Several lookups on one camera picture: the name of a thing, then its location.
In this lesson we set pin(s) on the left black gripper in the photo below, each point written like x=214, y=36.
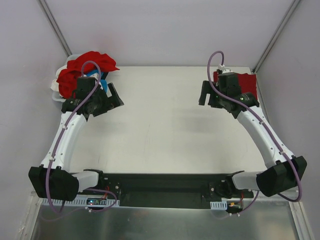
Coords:
x=114, y=97

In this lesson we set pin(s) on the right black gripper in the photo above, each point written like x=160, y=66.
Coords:
x=205, y=91

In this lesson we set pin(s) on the dark red t shirt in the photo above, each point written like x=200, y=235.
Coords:
x=247, y=83

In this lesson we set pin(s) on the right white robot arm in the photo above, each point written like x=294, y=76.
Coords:
x=284, y=170

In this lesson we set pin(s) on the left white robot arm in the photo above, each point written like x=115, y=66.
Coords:
x=52, y=179

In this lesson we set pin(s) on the bright red t shirt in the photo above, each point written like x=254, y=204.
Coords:
x=67, y=78

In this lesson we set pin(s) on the grey laundry basket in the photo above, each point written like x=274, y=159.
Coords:
x=56, y=95

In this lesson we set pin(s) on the white t shirt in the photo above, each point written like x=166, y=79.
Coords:
x=55, y=85

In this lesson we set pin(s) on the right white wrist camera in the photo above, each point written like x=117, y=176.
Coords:
x=221, y=69

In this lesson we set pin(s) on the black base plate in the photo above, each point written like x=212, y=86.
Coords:
x=178, y=191

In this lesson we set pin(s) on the left grey cable duct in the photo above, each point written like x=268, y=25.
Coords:
x=92, y=202

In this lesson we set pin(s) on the grey cable duct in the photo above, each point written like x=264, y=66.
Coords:
x=219, y=205
x=92, y=202

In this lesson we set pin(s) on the right grey cable duct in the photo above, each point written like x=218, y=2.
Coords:
x=219, y=205

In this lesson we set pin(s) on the aluminium rail frame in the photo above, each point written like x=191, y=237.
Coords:
x=292, y=194

